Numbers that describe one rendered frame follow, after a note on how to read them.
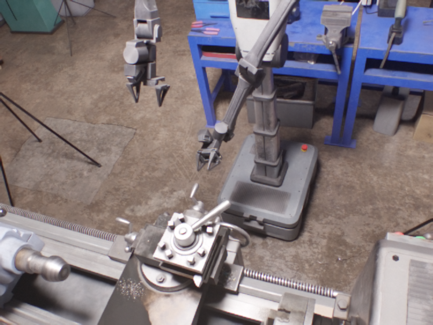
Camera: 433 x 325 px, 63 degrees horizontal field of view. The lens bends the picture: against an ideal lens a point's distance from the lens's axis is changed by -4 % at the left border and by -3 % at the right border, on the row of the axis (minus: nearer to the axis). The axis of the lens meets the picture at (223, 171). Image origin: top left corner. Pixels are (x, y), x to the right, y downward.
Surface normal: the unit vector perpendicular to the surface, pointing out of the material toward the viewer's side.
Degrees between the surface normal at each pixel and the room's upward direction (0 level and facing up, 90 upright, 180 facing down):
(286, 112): 90
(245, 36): 90
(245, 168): 0
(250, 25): 90
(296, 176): 0
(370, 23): 0
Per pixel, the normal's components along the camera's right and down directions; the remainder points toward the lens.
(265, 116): -0.36, 0.76
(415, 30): -0.13, -0.61
